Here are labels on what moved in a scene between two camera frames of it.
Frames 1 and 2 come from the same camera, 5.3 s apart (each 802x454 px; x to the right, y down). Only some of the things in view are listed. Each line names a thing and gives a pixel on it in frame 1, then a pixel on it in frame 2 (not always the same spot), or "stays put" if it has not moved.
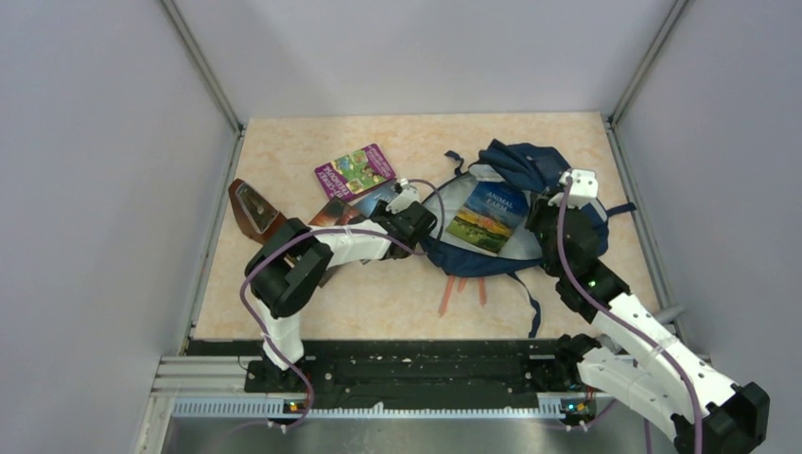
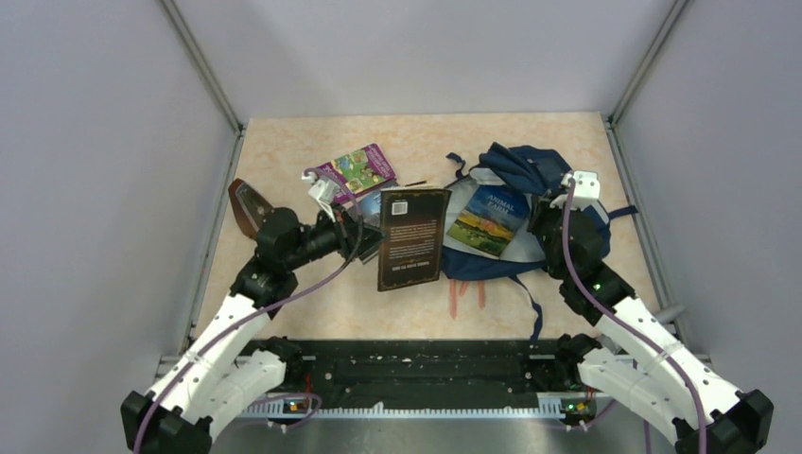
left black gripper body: [380, 210] -> [322, 239]
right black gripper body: [541, 219] stays put
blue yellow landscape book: [489, 215] stays put
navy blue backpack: [525, 168] stays put
